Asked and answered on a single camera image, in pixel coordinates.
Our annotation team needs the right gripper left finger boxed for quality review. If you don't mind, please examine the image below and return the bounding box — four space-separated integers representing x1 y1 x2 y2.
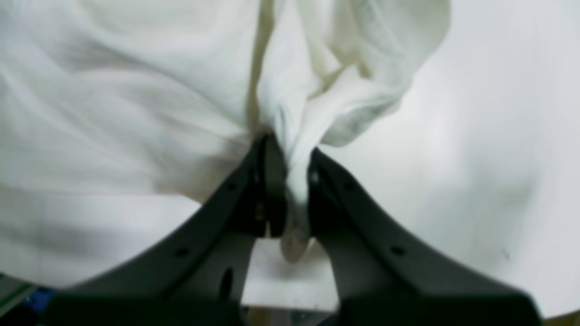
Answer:
45 134 287 326

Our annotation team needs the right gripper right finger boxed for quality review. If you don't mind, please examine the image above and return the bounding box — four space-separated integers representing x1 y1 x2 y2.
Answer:
308 150 542 326

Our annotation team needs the white t-shirt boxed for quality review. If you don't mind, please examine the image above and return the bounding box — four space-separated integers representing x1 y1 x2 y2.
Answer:
1 0 451 288

